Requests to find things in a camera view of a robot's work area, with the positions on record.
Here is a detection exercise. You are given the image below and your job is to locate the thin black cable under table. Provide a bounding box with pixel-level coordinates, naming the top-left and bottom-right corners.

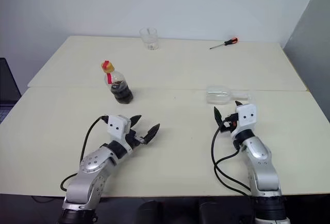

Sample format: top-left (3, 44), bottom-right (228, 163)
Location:
top-left (30, 195), bottom-right (54, 204)

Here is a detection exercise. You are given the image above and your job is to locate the grey partition panel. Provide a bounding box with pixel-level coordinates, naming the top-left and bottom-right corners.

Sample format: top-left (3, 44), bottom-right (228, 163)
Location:
top-left (282, 0), bottom-right (330, 124)

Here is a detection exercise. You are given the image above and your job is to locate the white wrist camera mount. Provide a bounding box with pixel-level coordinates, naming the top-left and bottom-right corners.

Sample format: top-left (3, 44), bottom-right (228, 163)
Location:
top-left (235, 103), bottom-right (258, 135)
top-left (107, 114), bottom-right (134, 156)

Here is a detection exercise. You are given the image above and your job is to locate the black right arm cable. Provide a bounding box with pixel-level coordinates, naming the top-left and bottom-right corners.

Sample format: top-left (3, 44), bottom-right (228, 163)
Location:
top-left (211, 126), bottom-right (252, 197)

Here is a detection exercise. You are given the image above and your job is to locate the orange and black screwdriver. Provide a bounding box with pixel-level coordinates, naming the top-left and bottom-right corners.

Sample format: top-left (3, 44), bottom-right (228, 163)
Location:
top-left (209, 37), bottom-right (239, 50)

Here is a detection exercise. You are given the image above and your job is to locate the clear drinking glass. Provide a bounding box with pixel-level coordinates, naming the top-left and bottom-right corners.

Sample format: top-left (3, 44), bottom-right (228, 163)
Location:
top-left (205, 84), bottom-right (257, 105)

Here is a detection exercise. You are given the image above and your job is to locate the small bottle with red label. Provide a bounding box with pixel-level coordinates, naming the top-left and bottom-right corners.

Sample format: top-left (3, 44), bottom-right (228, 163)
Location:
top-left (104, 68), bottom-right (134, 104)

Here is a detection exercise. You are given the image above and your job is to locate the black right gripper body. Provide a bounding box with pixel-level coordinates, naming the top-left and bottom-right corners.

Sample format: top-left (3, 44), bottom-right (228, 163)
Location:
top-left (220, 112), bottom-right (239, 134)

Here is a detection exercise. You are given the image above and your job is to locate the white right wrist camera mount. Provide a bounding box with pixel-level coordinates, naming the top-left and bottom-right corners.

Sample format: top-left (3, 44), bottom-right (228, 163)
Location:
top-left (235, 103), bottom-right (258, 135)

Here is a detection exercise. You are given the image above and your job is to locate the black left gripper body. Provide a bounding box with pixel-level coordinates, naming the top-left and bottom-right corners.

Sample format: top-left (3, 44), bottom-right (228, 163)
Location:
top-left (124, 128), bottom-right (145, 149)

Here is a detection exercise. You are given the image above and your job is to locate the clear glass tumbler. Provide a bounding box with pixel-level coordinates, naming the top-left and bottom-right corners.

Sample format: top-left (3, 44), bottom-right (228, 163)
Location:
top-left (139, 27), bottom-right (158, 51)

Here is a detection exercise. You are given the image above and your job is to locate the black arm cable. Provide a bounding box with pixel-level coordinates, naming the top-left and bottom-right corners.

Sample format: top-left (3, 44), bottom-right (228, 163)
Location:
top-left (60, 115), bottom-right (109, 192)
top-left (211, 126), bottom-right (252, 197)

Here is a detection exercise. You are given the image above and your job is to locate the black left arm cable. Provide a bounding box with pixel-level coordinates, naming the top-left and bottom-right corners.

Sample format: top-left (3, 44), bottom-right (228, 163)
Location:
top-left (60, 115), bottom-right (109, 192)

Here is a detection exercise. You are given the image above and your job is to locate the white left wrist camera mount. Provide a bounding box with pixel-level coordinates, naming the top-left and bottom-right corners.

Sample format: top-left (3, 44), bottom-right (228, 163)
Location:
top-left (107, 114), bottom-right (134, 156)

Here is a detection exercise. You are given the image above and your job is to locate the yellow and red bottle cap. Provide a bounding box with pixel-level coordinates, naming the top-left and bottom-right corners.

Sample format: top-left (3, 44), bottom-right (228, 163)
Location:
top-left (101, 60), bottom-right (115, 74)

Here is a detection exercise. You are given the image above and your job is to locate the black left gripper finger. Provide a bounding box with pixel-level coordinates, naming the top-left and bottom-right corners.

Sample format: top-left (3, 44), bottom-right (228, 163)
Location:
top-left (128, 114), bottom-right (143, 130)
top-left (143, 123), bottom-right (161, 145)

